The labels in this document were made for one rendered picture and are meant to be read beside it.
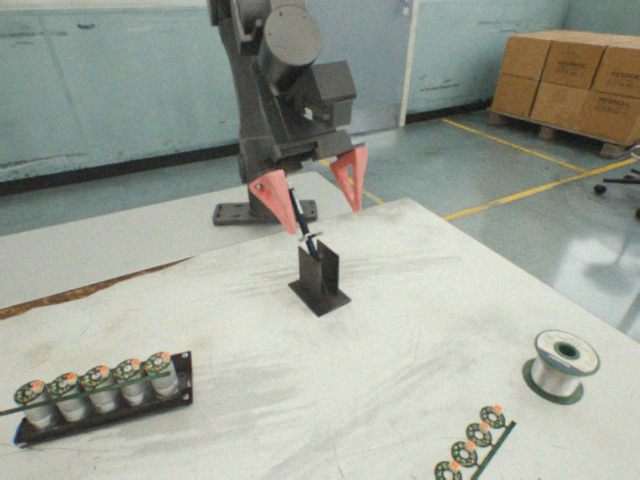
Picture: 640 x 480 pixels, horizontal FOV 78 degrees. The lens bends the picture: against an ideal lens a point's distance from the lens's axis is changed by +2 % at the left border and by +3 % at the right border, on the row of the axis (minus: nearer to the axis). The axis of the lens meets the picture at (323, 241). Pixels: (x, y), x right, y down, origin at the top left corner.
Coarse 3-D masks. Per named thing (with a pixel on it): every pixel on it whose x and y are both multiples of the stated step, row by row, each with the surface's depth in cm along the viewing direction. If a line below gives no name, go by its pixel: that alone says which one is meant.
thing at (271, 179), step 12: (288, 156) 48; (264, 168) 47; (276, 168) 47; (288, 168) 48; (300, 168) 49; (252, 180) 45; (264, 180) 43; (276, 180) 42; (264, 192) 47; (276, 192) 43; (276, 204) 47; (288, 204) 44; (288, 216) 44; (288, 228) 46
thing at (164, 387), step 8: (160, 360) 39; (168, 368) 39; (168, 376) 39; (176, 376) 41; (152, 384) 40; (160, 384) 39; (168, 384) 40; (176, 384) 41; (160, 392) 40; (168, 392) 40
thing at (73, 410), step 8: (64, 376) 38; (64, 384) 37; (80, 384) 38; (72, 392) 37; (72, 400) 37; (80, 400) 38; (88, 400) 39; (64, 408) 37; (72, 408) 37; (80, 408) 38; (88, 408) 39; (64, 416) 38; (72, 416) 38; (80, 416) 38
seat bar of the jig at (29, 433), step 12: (180, 384) 42; (156, 396) 41; (180, 396) 41; (120, 408) 39; (132, 408) 39; (144, 408) 40; (60, 420) 38; (84, 420) 38; (96, 420) 39; (108, 420) 39; (24, 432) 37; (36, 432) 37; (48, 432) 38; (60, 432) 38
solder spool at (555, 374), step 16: (544, 336) 44; (560, 336) 44; (576, 336) 44; (544, 352) 42; (560, 352) 42; (576, 352) 42; (592, 352) 42; (528, 368) 46; (544, 368) 42; (560, 368) 40; (576, 368) 40; (592, 368) 40; (528, 384) 44; (544, 384) 43; (560, 384) 42; (576, 384) 42; (560, 400) 42; (576, 400) 42
